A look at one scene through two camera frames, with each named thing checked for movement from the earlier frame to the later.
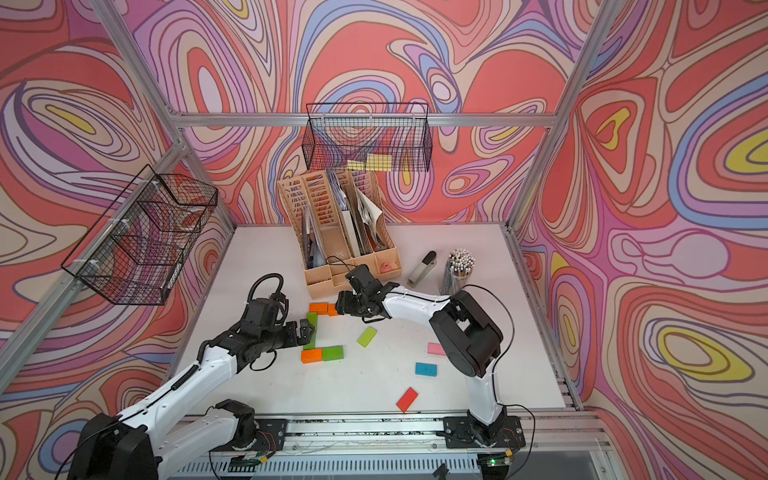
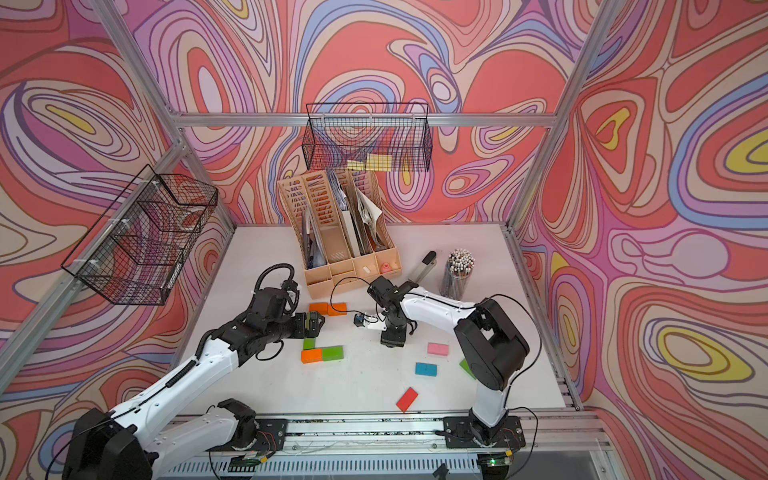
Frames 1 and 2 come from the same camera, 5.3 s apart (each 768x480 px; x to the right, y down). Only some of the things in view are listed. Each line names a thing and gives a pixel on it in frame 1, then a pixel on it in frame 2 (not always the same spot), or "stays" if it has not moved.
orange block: x=311 y=356 stays
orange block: x=319 y=308 stays
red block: x=406 y=399 stays
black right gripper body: x=364 y=309 -> x=396 y=332
